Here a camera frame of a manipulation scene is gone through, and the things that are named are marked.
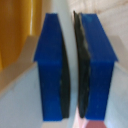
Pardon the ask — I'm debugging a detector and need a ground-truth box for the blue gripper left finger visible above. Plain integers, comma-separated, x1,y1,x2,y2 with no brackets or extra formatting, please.
32,12,71,122

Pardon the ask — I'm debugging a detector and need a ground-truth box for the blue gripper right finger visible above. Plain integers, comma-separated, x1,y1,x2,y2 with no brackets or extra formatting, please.
72,10,120,121

